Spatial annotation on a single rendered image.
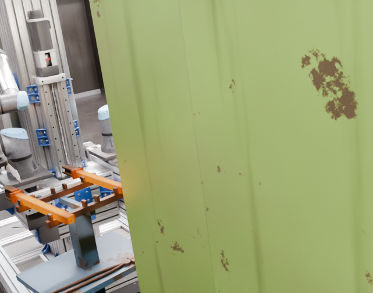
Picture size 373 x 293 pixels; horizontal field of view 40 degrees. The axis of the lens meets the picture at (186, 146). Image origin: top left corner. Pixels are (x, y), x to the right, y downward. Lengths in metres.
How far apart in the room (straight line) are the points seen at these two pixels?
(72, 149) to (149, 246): 1.38
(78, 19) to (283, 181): 8.89
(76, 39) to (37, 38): 7.00
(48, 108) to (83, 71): 7.04
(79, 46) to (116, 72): 8.32
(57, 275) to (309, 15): 1.33
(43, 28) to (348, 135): 2.05
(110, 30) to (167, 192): 0.42
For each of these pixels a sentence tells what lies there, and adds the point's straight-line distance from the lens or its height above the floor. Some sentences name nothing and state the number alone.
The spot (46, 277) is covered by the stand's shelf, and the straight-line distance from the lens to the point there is 1.86.
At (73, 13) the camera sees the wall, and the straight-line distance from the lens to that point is 9.62.
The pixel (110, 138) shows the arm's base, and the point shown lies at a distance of 2.71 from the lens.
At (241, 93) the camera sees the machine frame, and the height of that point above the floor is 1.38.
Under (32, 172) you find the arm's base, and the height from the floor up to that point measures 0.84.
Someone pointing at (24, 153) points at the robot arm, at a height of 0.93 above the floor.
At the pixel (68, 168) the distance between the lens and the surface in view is 2.01.
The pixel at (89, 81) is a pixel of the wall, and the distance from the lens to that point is 9.74.
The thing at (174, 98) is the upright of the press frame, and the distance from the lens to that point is 1.17.
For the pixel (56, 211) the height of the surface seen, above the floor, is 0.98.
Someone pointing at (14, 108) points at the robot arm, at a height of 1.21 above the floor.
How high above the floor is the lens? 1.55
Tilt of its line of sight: 16 degrees down
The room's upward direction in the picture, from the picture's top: 8 degrees counter-clockwise
